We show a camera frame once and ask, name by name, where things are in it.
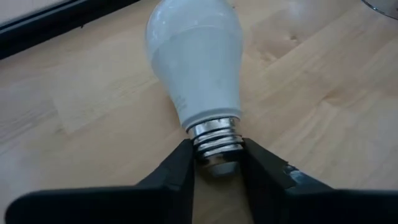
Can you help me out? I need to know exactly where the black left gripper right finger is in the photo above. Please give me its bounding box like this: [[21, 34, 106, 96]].
[[239, 138, 398, 224]]

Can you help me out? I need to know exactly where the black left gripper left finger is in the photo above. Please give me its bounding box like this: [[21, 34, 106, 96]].
[[4, 138, 197, 224]]

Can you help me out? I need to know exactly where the white frosted lightbulb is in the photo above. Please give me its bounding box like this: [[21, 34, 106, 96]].
[[144, 0, 245, 178]]

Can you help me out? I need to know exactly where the chrome lamp socket base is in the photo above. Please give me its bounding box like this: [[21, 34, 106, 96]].
[[360, 0, 398, 20]]

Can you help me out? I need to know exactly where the black table edge rail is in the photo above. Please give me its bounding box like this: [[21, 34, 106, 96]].
[[0, 0, 141, 60]]

